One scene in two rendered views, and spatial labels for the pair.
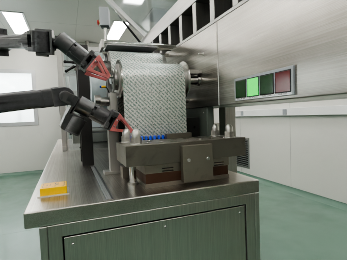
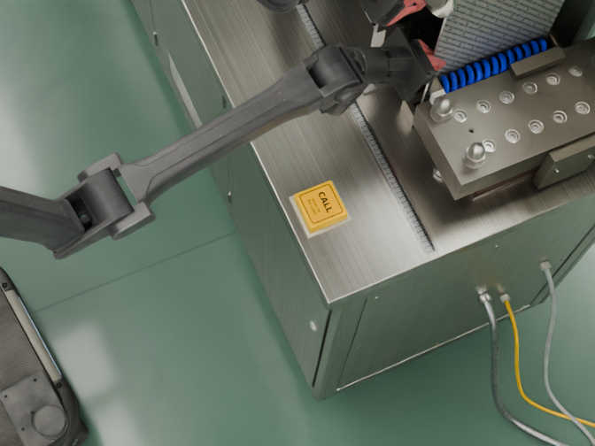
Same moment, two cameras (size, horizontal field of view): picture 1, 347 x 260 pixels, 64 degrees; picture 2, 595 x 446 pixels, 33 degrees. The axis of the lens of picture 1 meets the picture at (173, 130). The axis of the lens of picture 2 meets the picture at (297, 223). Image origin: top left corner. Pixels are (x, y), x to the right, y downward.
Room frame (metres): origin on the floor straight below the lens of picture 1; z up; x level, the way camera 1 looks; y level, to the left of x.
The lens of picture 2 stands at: (0.12, 0.50, 2.49)
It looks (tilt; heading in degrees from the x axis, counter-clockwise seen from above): 67 degrees down; 351
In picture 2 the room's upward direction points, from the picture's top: 6 degrees clockwise
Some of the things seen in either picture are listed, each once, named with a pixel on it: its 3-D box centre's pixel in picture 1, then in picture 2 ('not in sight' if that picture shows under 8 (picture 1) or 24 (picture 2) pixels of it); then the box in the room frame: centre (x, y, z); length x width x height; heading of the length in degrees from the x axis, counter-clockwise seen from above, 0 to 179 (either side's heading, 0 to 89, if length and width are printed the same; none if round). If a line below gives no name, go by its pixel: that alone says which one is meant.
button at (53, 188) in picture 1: (53, 188); (320, 206); (0.80, 0.35, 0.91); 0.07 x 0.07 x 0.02; 21
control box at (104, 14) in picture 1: (103, 18); not in sight; (1.56, 0.36, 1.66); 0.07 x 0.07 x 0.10; 6
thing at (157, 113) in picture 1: (156, 117); (498, 29); (1.02, 0.06, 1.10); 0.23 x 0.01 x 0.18; 111
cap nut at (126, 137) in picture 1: (126, 135); (443, 106); (0.91, 0.15, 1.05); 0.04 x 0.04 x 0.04
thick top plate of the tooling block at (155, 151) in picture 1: (180, 148); (540, 111); (0.92, -0.02, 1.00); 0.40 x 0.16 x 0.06; 111
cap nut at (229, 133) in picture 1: (229, 130); not in sight; (0.94, -0.19, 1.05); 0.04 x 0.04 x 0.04
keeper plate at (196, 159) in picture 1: (197, 162); (568, 162); (0.84, -0.07, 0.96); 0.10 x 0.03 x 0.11; 111
